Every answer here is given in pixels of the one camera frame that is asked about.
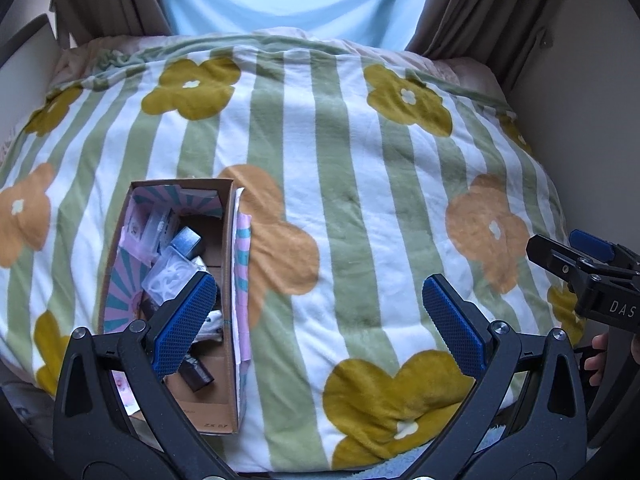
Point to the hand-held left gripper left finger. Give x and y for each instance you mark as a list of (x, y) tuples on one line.
[(185, 320)]

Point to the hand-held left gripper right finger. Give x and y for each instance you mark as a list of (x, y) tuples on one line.
[(452, 330)]

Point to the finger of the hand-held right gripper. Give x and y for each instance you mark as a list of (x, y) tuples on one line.
[(555, 257), (592, 245)]

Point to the white printed tissue pack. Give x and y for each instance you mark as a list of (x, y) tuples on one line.
[(212, 327)]

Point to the clear floss pick box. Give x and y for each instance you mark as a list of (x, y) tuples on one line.
[(167, 280)]

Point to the small black box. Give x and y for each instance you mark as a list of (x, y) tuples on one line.
[(197, 372)]

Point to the patterned cardboard box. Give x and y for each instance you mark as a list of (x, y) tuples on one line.
[(220, 260)]

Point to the clear cotton swab box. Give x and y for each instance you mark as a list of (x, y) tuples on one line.
[(147, 232)]

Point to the person's right hand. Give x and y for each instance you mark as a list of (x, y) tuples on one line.
[(595, 360)]

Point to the small grey square box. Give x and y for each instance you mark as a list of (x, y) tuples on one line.
[(189, 241)]

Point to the striped flower print blanket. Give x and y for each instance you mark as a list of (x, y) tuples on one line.
[(350, 185)]

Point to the pale pink quilt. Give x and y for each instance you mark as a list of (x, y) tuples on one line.
[(465, 72)]

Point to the beige curtain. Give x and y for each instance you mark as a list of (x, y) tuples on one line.
[(490, 10), (105, 0)]

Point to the white panel with dark edge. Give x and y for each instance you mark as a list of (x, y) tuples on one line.
[(35, 70)]

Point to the light blue curtain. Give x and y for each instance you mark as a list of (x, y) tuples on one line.
[(295, 0)]

